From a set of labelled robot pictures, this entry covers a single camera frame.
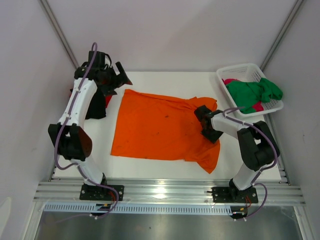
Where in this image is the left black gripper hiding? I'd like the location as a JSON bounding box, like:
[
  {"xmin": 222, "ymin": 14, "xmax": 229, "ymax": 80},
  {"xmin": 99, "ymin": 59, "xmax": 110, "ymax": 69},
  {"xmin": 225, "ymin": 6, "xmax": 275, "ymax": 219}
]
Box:
[{"xmin": 99, "ymin": 62, "xmax": 132, "ymax": 97}]

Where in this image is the orange t shirt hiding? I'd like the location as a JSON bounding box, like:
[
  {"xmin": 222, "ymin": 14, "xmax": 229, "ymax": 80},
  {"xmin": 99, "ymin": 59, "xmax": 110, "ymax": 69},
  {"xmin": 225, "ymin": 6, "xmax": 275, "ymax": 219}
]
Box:
[{"xmin": 110, "ymin": 89, "xmax": 220, "ymax": 174}]

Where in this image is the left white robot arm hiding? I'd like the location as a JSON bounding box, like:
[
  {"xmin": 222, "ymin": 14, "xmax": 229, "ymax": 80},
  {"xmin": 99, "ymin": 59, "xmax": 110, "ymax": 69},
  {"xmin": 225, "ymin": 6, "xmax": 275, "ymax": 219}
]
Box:
[{"xmin": 48, "ymin": 50, "xmax": 132, "ymax": 200}]

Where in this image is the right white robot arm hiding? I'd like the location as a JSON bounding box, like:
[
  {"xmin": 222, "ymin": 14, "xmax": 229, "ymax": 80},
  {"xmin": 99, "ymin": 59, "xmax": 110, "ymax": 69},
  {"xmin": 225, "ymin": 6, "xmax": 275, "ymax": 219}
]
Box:
[{"xmin": 194, "ymin": 105, "xmax": 280, "ymax": 202}]

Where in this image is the red folded t shirt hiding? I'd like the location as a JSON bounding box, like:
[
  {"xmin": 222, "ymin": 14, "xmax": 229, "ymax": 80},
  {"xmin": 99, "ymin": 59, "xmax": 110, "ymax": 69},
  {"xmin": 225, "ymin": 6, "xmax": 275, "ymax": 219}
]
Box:
[{"xmin": 69, "ymin": 88, "xmax": 112, "ymax": 108}]

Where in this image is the black folded t shirt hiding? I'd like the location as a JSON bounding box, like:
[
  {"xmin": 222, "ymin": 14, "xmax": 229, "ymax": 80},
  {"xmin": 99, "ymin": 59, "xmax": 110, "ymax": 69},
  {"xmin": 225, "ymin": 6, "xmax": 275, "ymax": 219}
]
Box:
[{"xmin": 85, "ymin": 88, "xmax": 106, "ymax": 120}]

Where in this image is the green t shirt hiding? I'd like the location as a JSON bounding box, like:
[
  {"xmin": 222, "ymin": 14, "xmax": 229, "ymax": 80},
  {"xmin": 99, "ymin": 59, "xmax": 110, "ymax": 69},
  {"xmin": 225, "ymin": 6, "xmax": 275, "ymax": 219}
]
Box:
[{"xmin": 223, "ymin": 77, "xmax": 283, "ymax": 114}]

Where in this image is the pink t shirt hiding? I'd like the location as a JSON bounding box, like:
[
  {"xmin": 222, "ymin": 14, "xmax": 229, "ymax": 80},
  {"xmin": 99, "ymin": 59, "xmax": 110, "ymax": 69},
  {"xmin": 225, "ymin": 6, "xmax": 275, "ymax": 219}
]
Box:
[{"xmin": 222, "ymin": 78, "xmax": 264, "ymax": 114}]

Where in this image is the white plastic basket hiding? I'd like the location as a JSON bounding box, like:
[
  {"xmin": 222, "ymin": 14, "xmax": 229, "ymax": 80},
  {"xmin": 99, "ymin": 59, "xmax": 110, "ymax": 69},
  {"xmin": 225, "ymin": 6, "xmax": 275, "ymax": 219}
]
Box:
[{"xmin": 216, "ymin": 63, "xmax": 284, "ymax": 119}]

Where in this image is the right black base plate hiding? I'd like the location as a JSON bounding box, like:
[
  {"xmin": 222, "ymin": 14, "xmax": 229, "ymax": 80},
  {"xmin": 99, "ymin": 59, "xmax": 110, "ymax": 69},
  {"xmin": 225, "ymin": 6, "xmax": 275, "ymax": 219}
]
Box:
[{"xmin": 207, "ymin": 186, "xmax": 259, "ymax": 204}]

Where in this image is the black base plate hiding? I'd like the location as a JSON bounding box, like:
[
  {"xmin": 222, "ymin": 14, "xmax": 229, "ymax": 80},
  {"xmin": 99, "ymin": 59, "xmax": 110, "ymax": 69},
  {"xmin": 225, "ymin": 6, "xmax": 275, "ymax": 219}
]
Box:
[
  {"xmin": 207, "ymin": 186, "xmax": 259, "ymax": 204},
  {"xmin": 79, "ymin": 176, "xmax": 125, "ymax": 201}
]

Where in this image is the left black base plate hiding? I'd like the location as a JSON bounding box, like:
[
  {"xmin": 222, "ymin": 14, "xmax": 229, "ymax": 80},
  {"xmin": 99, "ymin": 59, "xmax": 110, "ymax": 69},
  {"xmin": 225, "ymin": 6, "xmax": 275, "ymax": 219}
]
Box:
[{"xmin": 79, "ymin": 176, "xmax": 125, "ymax": 201}]

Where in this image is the white slotted cable duct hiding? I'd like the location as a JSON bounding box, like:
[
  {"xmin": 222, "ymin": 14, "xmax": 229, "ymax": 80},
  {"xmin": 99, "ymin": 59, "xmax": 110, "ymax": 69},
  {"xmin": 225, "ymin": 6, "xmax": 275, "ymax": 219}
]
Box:
[{"xmin": 43, "ymin": 202, "xmax": 232, "ymax": 216}]

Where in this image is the aluminium mounting rail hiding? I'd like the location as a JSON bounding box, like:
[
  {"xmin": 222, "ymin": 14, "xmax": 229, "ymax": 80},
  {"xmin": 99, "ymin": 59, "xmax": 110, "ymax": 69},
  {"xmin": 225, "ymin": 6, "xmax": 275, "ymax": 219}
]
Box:
[{"xmin": 33, "ymin": 177, "xmax": 306, "ymax": 206}]

